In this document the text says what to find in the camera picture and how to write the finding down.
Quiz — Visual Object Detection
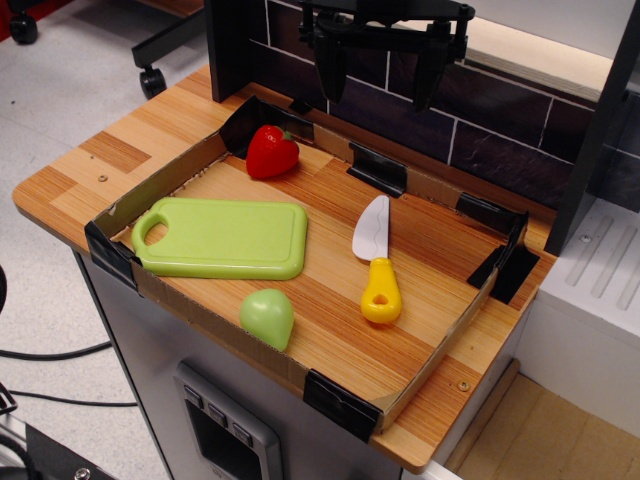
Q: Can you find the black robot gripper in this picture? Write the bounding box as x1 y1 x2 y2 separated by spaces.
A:
299 1 475 113

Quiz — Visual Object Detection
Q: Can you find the toy knife yellow handle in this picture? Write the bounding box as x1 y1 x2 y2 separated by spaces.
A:
352 195 402 324

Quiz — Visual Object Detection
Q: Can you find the cardboard fence with black tape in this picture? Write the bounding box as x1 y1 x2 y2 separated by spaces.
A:
85 97 550 445

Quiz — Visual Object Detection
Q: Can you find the green plastic cutting board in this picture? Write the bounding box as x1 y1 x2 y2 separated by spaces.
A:
131 197 308 280

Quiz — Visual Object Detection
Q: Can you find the red toy strawberry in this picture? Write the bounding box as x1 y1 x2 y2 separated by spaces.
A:
246 125 300 179

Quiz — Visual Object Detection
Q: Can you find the black rolling stand base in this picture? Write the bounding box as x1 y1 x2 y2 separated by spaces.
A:
132 6 205 99

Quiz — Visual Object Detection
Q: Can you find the green toy pear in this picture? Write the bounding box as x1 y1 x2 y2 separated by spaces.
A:
239 289 294 351

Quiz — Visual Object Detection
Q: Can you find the white toy sink counter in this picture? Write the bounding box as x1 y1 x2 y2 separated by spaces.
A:
515 200 639 436

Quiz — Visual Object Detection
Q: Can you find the black caster wheel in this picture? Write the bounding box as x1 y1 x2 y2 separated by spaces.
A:
9 12 38 45

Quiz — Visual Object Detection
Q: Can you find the grey toy oven front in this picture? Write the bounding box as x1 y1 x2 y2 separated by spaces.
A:
174 362 284 479

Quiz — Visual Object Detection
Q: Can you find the black equipment corner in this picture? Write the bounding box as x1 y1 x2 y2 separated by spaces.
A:
0 389 121 480

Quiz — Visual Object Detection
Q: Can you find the black post right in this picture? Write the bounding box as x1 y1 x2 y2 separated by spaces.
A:
545 2 639 256

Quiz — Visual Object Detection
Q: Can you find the black floor cable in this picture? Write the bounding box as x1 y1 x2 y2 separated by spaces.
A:
0 340 113 361
7 388 139 409

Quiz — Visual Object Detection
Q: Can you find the black floor cable lower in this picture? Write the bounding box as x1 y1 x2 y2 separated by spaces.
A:
7 388 139 409

